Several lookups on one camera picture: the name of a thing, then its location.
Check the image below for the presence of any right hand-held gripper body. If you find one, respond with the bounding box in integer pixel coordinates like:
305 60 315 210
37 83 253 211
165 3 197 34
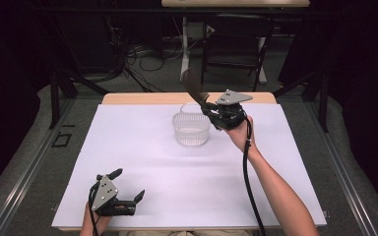
209 88 254 132

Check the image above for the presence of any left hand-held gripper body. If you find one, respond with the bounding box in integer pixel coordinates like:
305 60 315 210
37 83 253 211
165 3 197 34
89 174 138 217

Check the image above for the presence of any person's right hand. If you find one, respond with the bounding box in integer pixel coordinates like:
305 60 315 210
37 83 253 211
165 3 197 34
223 115 260 156

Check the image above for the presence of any person's left hand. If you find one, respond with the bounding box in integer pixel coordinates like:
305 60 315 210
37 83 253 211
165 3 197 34
82 202 113 231

